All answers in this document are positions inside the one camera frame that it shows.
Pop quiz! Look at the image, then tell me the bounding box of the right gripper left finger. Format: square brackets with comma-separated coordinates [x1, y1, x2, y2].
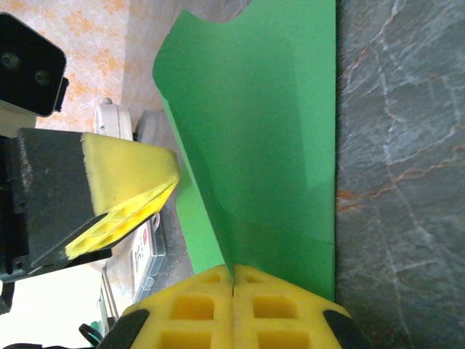
[102, 263, 234, 349]

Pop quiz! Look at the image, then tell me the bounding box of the white square dish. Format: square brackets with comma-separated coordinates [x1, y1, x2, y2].
[93, 97, 134, 143]

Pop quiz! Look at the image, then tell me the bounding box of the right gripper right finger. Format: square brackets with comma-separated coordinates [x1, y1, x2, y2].
[232, 263, 374, 349]

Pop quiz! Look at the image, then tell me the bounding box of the clear card badge holder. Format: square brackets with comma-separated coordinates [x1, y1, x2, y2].
[129, 214, 169, 305]

